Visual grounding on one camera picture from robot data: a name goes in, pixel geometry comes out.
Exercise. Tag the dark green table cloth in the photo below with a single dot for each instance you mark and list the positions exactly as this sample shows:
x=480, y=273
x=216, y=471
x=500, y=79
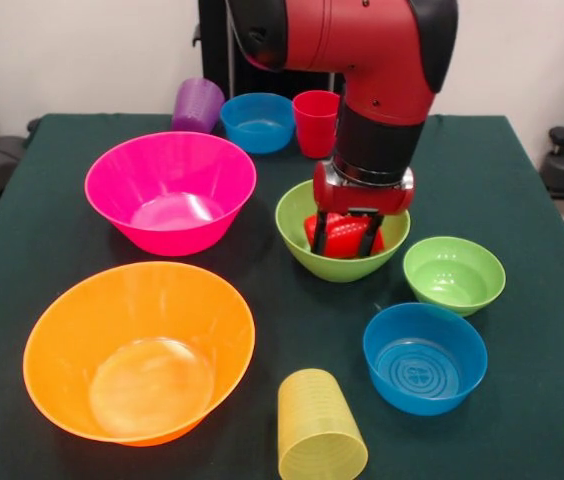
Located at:
x=487, y=400

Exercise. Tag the large pink plastic bowl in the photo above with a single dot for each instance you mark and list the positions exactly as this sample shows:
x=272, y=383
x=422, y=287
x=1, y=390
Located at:
x=172, y=200

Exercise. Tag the red plastic cup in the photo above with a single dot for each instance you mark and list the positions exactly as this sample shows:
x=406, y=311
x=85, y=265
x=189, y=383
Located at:
x=344, y=237

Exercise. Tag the purple plastic cup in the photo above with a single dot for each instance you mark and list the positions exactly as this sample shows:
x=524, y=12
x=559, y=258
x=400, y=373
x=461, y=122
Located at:
x=194, y=107

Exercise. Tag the crimson pink plastic cup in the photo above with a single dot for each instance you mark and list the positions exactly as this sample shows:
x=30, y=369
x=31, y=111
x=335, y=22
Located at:
x=314, y=125

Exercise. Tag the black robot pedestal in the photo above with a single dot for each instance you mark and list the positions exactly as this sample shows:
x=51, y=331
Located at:
x=217, y=50

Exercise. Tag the blue plastic bowl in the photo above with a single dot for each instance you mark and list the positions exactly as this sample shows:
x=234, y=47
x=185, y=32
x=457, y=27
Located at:
x=424, y=365
x=257, y=122

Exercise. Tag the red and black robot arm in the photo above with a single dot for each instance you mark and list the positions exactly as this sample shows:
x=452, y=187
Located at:
x=372, y=75

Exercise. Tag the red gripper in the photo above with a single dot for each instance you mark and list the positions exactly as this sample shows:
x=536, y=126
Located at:
x=362, y=200

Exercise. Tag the small green plastic bowl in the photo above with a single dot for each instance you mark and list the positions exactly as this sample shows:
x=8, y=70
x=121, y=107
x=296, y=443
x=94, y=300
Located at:
x=454, y=277

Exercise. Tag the large green plastic bowl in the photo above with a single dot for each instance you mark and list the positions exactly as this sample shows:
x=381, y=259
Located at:
x=292, y=235

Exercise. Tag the orange plastic bowl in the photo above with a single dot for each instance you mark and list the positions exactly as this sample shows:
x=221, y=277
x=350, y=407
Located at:
x=137, y=350

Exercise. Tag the yellow plastic cup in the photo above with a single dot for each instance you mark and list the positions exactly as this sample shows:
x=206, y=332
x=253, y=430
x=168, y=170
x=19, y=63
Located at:
x=312, y=415

